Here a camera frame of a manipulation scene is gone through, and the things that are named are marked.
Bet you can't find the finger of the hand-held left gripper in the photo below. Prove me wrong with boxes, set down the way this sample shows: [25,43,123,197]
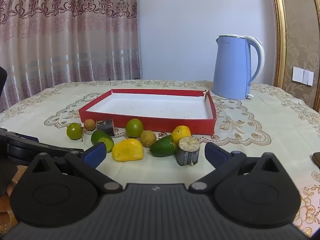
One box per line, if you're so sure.
[24,142,84,161]
[0,128,40,143]

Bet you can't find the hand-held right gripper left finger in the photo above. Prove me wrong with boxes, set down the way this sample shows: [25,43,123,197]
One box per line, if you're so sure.
[31,142,123,194]

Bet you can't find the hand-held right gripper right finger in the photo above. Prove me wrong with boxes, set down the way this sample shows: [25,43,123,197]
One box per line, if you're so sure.
[188,142,282,194]

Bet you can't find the green cucumber piece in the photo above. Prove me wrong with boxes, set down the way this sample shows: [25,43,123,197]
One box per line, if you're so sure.
[90,129,115,153]
[150,135,177,157]

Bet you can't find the green tomato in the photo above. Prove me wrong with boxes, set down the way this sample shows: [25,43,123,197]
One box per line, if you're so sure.
[66,122,83,140]
[125,119,144,138]

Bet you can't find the pale-ended sugarcane piece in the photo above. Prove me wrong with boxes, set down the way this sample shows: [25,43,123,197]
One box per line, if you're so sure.
[175,136,201,167]

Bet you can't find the dark sugarcane piece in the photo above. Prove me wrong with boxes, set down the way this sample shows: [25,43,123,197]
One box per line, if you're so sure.
[96,119,115,137]

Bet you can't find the brown longan with long stem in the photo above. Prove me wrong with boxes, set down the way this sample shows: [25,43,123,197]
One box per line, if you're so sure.
[81,119,96,142]

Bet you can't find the yellow pepper piece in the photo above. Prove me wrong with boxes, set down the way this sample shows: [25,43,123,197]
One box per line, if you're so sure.
[112,139,145,162]

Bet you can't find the small yellow jackfruit pod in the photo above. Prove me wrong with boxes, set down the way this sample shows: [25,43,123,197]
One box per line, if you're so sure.
[171,125,192,145]

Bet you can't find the red cardboard tray box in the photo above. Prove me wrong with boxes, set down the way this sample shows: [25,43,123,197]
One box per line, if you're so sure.
[79,89,216,135]

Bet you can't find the black object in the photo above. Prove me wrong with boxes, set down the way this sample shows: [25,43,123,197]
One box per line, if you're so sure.
[0,66,8,112]

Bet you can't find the light blue electric kettle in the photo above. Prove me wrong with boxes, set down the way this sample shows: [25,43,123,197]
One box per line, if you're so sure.
[212,34,265,100]

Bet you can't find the pink patterned curtain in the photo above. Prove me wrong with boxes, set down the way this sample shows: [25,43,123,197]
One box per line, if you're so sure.
[0,0,142,113]

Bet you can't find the white wall switch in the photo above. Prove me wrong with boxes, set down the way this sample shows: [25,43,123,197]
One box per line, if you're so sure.
[292,66,314,86]

